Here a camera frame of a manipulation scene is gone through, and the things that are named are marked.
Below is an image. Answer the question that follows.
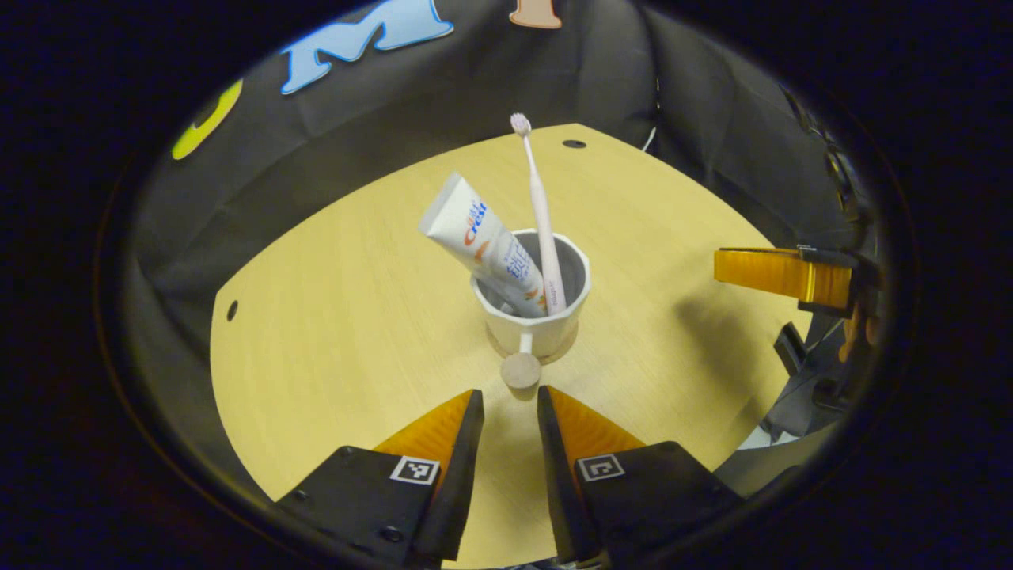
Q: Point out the white cup with wooden handle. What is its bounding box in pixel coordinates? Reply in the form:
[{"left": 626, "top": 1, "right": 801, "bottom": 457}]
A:
[{"left": 471, "top": 230, "right": 593, "bottom": 390}]

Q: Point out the pink toothbrush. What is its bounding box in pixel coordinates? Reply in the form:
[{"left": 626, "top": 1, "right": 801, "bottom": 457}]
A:
[{"left": 510, "top": 112, "right": 567, "bottom": 314}]

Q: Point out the black backdrop cloth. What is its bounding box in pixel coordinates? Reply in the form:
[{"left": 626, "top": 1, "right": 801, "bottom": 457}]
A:
[{"left": 123, "top": 0, "right": 871, "bottom": 507}]

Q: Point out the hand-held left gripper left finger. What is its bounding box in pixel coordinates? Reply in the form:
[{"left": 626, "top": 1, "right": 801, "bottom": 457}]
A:
[{"left": 275, "top": 388, "right": 485, "bottom": 567}]

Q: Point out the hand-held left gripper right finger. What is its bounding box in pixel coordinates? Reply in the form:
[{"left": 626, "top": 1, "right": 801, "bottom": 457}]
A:
[{"left": 537, "top": 386, "right": 745, "bottom": 564}]

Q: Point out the white toothpaste tube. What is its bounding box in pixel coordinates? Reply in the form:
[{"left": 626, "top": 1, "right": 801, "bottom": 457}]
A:
[{"left": 418, "top": 173, "right": 548, "bottom": 319}]

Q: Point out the wooden desktop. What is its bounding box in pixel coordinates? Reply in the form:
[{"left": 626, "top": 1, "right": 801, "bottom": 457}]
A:
[{"left": 210, "top": 123, "right": 812, "bottom": 570}]

